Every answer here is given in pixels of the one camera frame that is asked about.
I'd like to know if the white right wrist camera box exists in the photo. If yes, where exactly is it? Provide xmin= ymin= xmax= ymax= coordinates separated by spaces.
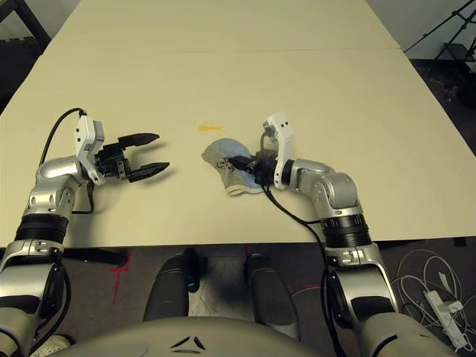
xmin=261 ymin=112 xmax=297 ymax=190

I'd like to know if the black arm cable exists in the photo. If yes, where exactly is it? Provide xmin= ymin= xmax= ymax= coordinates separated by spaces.
xmin=39 ymin=107 xmax=94 ymax=215
xmin=259 ymin=132 xmax=345 ymax=357

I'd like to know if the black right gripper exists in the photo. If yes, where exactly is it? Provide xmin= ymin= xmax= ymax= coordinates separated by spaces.
xmin=225 ymin=149 xmax=280 ymax=186

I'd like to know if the grey robot torso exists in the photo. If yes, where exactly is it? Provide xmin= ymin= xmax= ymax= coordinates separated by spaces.
xmin=55 ymin=315 xmax=373 ymax=357

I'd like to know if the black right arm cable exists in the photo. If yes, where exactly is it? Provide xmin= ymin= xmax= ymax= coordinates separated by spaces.
xmin=259 ymin=132 xmax=345 ymax=357

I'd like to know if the white cable bundle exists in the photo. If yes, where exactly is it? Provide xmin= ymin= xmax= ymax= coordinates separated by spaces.
xmin=393 ymin=248 xmax=468 ymax=338

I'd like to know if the black foam floor mat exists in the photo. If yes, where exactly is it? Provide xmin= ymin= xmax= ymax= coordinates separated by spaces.
xmin=0 ymin=36 xmax=44 ymax=112

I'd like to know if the white shoe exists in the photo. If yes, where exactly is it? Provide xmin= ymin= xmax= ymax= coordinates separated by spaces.
xmin=33 ymin=333 xmax=74 ymax=357

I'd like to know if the grey left robot leg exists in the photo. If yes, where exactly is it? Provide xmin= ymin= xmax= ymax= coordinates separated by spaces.
xmin=143 ymin=252 xmax=199 ymax=323

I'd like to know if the grey and blue rag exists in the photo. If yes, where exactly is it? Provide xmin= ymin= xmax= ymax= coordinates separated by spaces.
xmin=202 ymin=138 xmax=262 ymax=197

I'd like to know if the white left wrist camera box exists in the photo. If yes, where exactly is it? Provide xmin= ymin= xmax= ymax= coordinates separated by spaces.
xmin=74 ymin=114 xmax=107 ymax=186

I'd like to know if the dark table frame bar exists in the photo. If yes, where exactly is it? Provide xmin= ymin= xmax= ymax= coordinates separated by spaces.
xmin=62 ymin=247 xmax=126 ymax=267

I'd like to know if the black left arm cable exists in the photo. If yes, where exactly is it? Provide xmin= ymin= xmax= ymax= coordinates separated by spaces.
xmin=39 ymin=107 xmax=94 ymax=215

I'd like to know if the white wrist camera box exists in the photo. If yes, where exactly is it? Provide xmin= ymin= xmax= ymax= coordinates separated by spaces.
xmin=74 ymin=114 xmax=107 ymax=186
xmin=261 ymin=112 xmax=297 ymax=190

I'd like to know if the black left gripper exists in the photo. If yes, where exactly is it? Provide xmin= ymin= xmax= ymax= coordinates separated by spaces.
xmin=94 ymin=132 xmax=171 ymax=184

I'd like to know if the grey robot leg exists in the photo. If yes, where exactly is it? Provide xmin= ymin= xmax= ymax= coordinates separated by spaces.
xmin=143 ymin=252 xmax=199 ymax=323
xmin=244 ymin=252 xmax=303 ymax=341

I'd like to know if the black tripod stand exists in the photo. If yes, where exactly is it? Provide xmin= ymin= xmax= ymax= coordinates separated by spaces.
xmin=404 ymin=0 xmax=476 ymax=65

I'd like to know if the grey right robot leg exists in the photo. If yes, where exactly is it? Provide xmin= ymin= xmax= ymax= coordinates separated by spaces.
xmin=244 ymin=252 xmax=303 ymax=341

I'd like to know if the white power strip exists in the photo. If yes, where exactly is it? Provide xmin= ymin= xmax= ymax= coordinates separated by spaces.
xmin=422 ymin=289 xmax=470 ymax=351

